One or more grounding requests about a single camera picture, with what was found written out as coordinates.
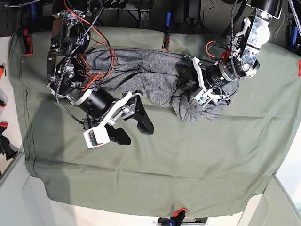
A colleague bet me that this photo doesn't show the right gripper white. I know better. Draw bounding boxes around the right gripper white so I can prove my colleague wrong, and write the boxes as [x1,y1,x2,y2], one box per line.
[87,90,154,145]

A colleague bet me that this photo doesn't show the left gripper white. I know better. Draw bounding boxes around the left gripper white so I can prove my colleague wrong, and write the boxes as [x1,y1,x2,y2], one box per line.
[175,54,226,105]

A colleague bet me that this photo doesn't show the grey long-sleeve T-shirt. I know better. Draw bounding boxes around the grey long-sleeve T-shirt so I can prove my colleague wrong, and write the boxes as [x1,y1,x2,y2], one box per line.
[91,48,229,123]

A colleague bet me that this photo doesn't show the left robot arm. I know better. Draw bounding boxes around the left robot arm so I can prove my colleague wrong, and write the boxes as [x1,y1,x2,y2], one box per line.
[186,0,283,107]

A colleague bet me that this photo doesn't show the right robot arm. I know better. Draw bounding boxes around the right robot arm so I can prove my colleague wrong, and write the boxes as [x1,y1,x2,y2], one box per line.
[45,0,154,148]

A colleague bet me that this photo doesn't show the top red-black clamp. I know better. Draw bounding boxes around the top red-black clamp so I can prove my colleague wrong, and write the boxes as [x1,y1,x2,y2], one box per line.
[162,33,171,51]

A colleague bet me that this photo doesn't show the red-black clamp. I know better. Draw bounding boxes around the red-black clamp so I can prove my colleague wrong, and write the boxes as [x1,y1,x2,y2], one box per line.
[19,29,33,56]
[162,33,171,51]

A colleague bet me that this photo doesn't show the black power adapters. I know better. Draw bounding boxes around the black power adapters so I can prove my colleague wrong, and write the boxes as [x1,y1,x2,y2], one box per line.
[172,0,201,24]

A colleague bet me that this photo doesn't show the green table cloth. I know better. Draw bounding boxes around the green table cloth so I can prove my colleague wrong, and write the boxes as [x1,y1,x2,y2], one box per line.
[9,32,301,217]

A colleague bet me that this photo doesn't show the bottom orange-black clamp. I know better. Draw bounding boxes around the bottom orange-black clamp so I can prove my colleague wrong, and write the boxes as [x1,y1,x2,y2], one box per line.
[166,207,188,226]

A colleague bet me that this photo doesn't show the left red-black clamp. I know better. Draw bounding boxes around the left red-black clamp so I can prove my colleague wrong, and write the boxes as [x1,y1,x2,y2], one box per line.
[19,29,33,56]

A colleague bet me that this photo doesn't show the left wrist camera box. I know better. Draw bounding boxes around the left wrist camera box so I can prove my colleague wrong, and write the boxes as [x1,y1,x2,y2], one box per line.
[191,90,213,107]

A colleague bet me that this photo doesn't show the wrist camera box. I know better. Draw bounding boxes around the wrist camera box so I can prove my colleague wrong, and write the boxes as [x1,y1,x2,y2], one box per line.
[191,90,213,107]
[83,127,110,149]

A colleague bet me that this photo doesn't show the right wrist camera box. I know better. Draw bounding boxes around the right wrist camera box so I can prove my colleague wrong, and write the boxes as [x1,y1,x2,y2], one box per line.
[83,127,110,149]

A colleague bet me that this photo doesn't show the blue clamp handle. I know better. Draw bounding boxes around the blue clamp handle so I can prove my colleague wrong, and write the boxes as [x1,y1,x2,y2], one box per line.
[165,11,171,32]

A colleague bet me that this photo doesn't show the aluminium frame bracket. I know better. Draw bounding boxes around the aluminium frame bracket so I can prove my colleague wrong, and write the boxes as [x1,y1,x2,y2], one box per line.
[138,9,151,22]

